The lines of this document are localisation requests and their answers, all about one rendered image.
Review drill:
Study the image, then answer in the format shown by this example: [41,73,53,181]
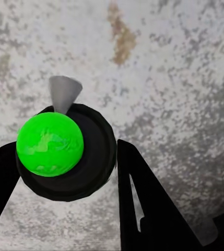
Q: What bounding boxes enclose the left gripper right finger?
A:
[117,139,205,251]

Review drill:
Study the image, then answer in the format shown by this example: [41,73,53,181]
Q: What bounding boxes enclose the insectifuge atomizer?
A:
[15,75,117,202]

